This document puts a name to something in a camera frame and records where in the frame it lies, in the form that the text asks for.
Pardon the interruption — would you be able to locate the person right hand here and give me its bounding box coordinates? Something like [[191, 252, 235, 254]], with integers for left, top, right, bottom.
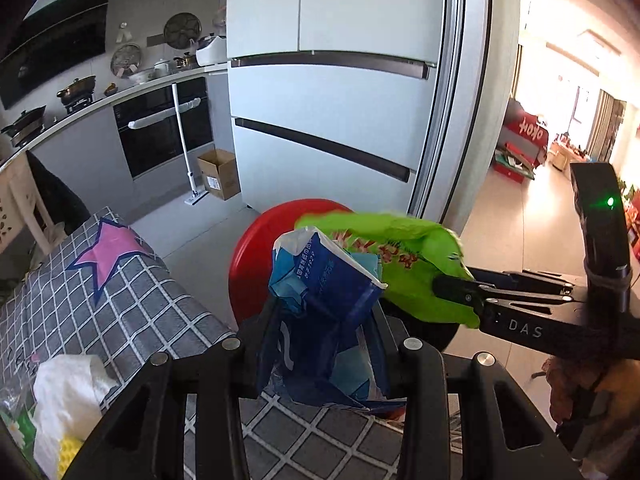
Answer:
[[542, 356, 639, 479]]

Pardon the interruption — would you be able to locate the black trash bin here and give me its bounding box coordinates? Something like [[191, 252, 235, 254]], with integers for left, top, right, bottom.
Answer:
[[380, 298, 460, 351]]

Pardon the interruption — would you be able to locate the white tissue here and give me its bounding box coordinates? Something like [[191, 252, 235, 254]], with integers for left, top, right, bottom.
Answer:
[[32, 354, 117, 479]]

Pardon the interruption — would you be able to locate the white mop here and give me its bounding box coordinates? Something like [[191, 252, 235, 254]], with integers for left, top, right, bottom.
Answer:
[[171, 82, 207, 206]]

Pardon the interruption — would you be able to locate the green snack bag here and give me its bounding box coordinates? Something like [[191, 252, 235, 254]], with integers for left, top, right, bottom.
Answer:
[[295, 211, 480, 328]]

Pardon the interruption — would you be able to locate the white refrigerator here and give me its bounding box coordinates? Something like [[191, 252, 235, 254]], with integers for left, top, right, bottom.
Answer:
[[227, 0, 520, 232]]

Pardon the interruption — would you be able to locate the yellow sponge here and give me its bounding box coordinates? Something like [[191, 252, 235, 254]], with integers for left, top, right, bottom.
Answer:
[[56, 436, 84, 480]]

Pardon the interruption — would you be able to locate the black range hood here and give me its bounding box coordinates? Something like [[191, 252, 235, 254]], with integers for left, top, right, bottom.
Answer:
[[1, 0, 108, 108]]

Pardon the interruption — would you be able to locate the white rice cooker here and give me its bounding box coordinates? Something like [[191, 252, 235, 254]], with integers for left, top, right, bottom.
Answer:
[[195, 35, 228, 66]]

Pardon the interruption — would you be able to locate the black wok on stove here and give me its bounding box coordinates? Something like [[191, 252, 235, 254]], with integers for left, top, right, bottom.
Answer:
[[56, 75, 96, 114]]

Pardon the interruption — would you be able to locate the red stool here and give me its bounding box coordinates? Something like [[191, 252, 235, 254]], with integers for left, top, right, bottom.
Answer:
[[228, 198, 349, 325]]

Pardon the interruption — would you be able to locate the blue plastic wrapper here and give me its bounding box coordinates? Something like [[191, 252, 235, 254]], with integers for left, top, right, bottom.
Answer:
[[269, 226, 406, 414]]

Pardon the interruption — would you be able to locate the clear plastic wrapper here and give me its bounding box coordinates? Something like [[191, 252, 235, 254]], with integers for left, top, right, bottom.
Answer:
[[0, 370, 36, 417]]

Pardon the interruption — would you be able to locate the black built-in oven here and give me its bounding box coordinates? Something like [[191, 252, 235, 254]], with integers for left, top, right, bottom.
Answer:
[[113, 77, 213, 178]]

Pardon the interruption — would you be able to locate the green daisy tube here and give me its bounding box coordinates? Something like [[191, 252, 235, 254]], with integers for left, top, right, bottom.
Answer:
[[1, 408, 36, 455]]

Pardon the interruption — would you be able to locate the cardboard box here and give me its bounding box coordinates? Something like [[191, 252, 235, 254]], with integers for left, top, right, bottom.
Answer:
[[198, 148, 241, 200]]

